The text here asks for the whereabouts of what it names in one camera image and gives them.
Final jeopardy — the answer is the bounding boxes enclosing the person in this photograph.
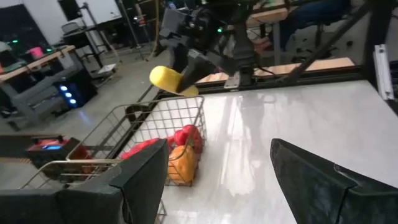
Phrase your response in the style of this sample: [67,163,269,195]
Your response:
[253,0,352,52]

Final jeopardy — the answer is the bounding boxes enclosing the black computer blue lights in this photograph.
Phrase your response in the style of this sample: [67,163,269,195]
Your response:
[52,70,99,110]

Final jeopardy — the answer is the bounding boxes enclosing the black frame post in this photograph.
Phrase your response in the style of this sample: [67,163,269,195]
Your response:
[362,0,394,82]

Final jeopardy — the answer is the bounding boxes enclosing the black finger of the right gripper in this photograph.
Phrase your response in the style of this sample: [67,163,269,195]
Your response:
[176,49,215,93]
[170,46,189,73]

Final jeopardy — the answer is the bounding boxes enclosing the black device red glow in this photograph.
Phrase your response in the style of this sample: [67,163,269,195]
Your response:
[24,135,93,175]

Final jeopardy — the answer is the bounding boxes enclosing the wire basket with peppers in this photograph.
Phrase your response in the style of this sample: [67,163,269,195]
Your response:
[20,95,208,191]

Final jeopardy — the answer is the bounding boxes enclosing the wooden workbench grey legs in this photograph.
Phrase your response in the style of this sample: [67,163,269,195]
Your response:
[0,45,77,131]

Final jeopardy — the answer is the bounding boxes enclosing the yellow banana-like object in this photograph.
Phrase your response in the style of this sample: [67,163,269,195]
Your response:
[149,65,200,97]

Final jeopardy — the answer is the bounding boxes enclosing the black wall monitor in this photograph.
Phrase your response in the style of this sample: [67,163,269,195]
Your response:
[57,0,83,22]

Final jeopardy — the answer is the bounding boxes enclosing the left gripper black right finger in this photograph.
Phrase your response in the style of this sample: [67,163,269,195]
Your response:
[269,138,398,224]

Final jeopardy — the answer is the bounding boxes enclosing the black frame strut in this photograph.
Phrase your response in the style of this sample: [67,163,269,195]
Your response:
[279,0,374,83]

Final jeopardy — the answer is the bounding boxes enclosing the pink cup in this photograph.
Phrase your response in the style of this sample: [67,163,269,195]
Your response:
[29,46,44,60]

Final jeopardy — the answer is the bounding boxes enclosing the wooden board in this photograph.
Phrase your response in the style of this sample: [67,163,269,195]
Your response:
[195,57,356,84]

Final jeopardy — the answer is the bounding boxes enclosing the orange bell pepper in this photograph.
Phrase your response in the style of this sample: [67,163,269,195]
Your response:
[167,144,199,184]

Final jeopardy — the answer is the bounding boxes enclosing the black desk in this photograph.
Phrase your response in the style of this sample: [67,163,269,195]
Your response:
[62,21,125,69]

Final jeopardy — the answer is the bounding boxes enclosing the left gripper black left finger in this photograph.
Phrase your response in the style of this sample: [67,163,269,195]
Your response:
[0,138,170,224]

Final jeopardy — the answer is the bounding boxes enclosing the aluminium extrusion bar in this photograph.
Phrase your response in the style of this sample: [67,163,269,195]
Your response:
[373,43,396,101]

